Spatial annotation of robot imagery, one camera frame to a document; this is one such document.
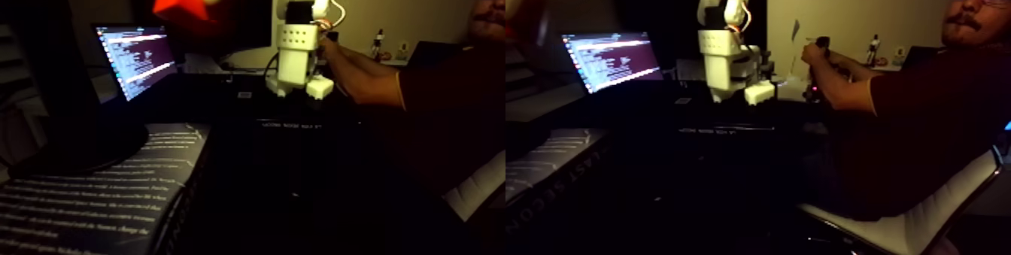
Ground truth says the red cube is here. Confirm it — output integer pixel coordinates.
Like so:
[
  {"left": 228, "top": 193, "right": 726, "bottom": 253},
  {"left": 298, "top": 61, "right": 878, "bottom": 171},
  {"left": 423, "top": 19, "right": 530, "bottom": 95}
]
[{"left": 152, "top": 0, "right": 230, "bottom": 36}]

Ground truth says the black leader arm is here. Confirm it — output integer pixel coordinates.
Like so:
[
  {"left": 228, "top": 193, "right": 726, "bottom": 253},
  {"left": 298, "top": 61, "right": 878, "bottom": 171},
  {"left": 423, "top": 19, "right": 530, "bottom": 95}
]
[{"left": 803, "top": 35, "right": 832, "bottom": 104}]

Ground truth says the person's left hand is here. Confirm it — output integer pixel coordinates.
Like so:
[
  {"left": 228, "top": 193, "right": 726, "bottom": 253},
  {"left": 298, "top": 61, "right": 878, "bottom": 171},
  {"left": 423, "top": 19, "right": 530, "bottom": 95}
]
[{"left": 801, "top": 41, "right": 832, "bottom": 74}]

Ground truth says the black computer monitor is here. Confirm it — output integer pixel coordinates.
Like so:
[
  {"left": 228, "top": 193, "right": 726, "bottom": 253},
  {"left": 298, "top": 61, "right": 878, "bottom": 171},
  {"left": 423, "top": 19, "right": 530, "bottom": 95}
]
[{"left": 130, "top": 0, "right": 274, "bottom": 60}]

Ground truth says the open laptop with lit screen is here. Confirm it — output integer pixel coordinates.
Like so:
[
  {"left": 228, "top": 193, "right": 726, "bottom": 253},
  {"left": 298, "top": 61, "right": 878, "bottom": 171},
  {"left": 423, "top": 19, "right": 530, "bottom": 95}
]
[{"left": 93, "top": 23, "right": 187, "bottom": 104}]

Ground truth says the black box with white print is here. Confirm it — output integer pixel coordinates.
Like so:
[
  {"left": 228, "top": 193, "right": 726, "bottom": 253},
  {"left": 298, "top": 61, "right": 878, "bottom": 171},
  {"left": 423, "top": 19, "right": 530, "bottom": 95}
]
[{"left": 257, "top": 117, "right": 325, "bottom": 131}]

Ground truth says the large black stand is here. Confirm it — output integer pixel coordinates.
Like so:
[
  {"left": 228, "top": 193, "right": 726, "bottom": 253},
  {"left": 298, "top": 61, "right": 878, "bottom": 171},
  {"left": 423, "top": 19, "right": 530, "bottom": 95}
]
[{"left": 0, "top": 0, "right": 151, "bottom": 181}]

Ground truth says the black book with white text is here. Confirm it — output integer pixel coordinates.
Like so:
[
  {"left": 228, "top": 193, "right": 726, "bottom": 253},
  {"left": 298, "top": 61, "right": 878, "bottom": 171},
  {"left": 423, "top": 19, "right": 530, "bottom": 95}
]
[{"left": 0, "top": 122, "right": 214, "bottom": 255}]

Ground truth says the person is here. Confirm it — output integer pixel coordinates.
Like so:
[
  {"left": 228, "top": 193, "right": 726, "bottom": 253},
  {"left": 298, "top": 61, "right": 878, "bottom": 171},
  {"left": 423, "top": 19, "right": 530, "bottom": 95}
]
[{"left": 801, "top": 0, "right": 1011, "bottom": 223}]

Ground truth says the white office chair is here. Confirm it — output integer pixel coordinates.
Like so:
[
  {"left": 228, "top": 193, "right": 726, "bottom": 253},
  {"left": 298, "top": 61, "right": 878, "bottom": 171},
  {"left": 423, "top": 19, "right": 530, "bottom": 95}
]
[{"left": 797, "top": 146, "right": 1008, "bottom": 255}]

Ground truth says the orange red servo cable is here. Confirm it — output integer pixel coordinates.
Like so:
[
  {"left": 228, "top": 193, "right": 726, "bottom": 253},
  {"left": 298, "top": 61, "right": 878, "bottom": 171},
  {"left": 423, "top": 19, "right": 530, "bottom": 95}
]
[{"left": 316, "top": 0, "right": 348, "bottom": 33}]

